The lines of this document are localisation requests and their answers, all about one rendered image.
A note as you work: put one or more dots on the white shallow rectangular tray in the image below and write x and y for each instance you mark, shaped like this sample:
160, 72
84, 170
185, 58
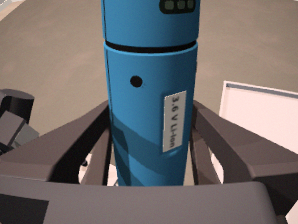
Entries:
268, 112

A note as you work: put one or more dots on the black socket-head screw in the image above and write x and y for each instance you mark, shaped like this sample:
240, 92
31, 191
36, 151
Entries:
85, 163

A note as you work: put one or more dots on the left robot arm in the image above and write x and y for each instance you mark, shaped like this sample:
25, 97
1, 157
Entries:
13, 129

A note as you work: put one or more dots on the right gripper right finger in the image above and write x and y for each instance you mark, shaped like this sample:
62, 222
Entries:
244, 156

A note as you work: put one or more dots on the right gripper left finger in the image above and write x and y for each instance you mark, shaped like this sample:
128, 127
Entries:
59, 154

